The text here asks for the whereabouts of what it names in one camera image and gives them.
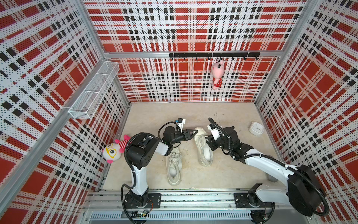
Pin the pink hanging plush toy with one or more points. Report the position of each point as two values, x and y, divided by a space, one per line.
217 72

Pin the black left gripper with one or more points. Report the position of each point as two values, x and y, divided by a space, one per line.
187 136

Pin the white wire mesh basket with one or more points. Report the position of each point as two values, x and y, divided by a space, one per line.
91 97

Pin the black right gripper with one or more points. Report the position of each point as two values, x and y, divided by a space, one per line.
211 143

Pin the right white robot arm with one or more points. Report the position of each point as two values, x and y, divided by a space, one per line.
301 189

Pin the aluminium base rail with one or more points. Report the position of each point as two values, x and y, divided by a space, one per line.
190 206

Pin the black hook rail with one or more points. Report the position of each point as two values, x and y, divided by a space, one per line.
215 54

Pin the pink striped plush doll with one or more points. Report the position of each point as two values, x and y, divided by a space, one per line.
113 151

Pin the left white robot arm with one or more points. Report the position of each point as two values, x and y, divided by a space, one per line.
141 148

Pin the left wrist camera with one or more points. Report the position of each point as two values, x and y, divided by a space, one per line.
180 123

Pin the white sneaker one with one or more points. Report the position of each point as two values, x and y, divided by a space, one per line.
205 154
174 166

